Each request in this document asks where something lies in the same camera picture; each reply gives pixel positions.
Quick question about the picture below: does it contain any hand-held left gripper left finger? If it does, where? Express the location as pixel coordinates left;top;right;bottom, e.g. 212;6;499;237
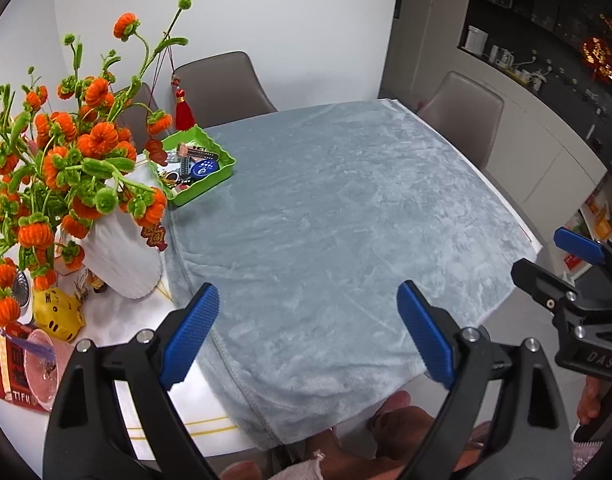
45;282;221;480

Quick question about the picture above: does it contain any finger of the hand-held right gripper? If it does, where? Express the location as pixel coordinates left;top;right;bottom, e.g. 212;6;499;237
511;258;584;312
553;226;612;288

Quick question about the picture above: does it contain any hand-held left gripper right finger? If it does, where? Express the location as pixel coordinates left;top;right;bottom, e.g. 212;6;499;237
396;280;574;480

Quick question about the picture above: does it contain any person's right hand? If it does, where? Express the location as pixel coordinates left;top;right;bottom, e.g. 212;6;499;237
576;376;608;426

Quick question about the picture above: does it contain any orange box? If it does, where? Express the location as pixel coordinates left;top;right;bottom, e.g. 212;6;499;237
593;210;612;241

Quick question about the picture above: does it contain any white ribbed vase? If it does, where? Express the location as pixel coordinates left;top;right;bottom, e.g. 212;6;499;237
81;210;162;301

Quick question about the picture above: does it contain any red lucky charm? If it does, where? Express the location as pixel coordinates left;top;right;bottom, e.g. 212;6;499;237
141;222;168;252

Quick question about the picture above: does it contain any small brown figurine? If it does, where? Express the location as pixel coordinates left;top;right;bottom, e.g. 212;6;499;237
76;272;109;301

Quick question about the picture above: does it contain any white kitchen cabinet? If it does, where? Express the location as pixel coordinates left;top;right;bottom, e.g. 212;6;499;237
456;47;612;221

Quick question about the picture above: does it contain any yellow cat toy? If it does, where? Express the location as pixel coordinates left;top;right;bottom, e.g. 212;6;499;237
33;287;84;343

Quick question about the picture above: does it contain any green scalloped plastic tray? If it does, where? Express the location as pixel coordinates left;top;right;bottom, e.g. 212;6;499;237
145;125;237;207

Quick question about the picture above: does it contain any grey plush tablecloth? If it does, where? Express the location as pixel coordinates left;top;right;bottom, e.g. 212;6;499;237
163;100;537;451

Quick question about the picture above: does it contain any clear pink cup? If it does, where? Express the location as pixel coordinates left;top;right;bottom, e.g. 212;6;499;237
25;329;74;406

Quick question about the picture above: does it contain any taupe leather dining chair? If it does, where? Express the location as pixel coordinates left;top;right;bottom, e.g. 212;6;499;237
171;51;278;128
113;82;159;126
417;71;504;170

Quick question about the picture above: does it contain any round metal strainer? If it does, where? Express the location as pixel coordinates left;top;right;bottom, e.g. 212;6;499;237
11;270;33;308

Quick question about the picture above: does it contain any red paper card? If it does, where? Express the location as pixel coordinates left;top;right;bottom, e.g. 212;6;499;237
0;322;49;413

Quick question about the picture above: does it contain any artificial orange flower plant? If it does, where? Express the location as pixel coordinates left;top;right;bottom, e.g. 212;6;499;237
0;0;192;331

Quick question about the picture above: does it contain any red tassel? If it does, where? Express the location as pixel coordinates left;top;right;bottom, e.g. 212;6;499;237
173;72;196;131

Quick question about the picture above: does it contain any white countertop appliance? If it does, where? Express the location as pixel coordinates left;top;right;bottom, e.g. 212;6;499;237
463;25;489;56

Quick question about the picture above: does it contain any tall white cabinet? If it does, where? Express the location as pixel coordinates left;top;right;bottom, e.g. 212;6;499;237
378;0;474;111

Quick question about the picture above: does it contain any red lit wall ornament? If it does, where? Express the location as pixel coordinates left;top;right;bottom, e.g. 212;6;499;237
580;36;612;81

